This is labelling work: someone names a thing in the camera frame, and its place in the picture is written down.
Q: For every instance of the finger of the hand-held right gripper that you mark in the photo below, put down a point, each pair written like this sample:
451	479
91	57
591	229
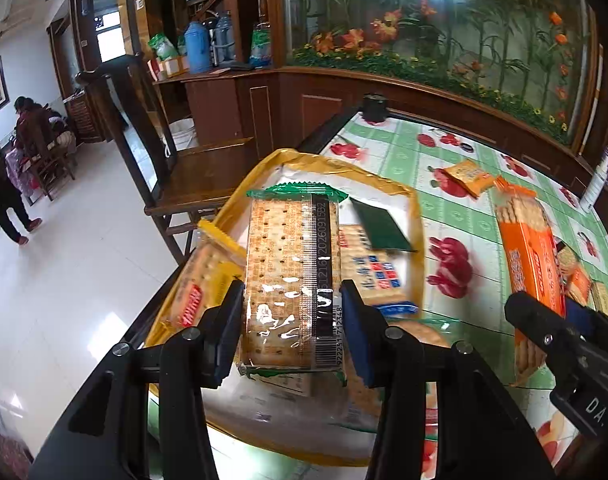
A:
584	316
534	320

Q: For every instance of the wooden dining chair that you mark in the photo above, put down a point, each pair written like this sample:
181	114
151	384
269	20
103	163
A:
51	165

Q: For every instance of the green and white bag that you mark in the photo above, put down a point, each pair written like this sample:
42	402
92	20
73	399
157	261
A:
163	47

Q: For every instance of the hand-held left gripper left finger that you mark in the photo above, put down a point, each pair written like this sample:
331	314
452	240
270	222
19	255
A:
228	330

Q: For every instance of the dark wooden chair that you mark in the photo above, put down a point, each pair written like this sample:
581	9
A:
203	170

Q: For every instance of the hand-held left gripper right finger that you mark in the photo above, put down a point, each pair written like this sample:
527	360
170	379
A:
359	335

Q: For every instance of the wooden cabinet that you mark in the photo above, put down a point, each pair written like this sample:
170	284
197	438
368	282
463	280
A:
294	105

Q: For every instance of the short orange cracker packet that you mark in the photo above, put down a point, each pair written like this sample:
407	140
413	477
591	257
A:
468	175

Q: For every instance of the long orange cracker packet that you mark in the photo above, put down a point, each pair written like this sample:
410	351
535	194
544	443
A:
529	260

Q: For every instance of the blue thermos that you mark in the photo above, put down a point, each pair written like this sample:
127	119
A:
196	50

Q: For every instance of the blue label cracker packet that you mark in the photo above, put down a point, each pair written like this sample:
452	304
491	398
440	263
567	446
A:
379	270

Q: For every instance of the yellow square cracker packet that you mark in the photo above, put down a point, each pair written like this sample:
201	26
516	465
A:
203	275

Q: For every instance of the green edged square cracker packet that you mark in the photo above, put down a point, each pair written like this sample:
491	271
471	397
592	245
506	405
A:
284	260

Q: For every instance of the yellow rectangular tray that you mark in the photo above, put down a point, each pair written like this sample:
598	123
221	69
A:
379	190

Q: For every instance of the pale orange cracker packet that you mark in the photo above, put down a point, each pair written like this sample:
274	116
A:
601	297

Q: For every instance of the dark green packet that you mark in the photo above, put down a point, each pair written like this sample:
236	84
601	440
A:
381	225

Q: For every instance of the white bucket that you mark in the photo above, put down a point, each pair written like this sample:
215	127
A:
183	132

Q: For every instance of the small black container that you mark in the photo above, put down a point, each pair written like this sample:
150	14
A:
375	109

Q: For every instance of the green label plastic bottle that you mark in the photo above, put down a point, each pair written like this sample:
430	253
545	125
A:
260	46

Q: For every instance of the small cardboard box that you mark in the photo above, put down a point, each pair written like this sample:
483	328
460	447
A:
171	66

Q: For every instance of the glass panel with artificial flowers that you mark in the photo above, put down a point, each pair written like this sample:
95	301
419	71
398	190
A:
434	35

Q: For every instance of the green label round cracker packet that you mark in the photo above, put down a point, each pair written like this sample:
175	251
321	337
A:
424	332

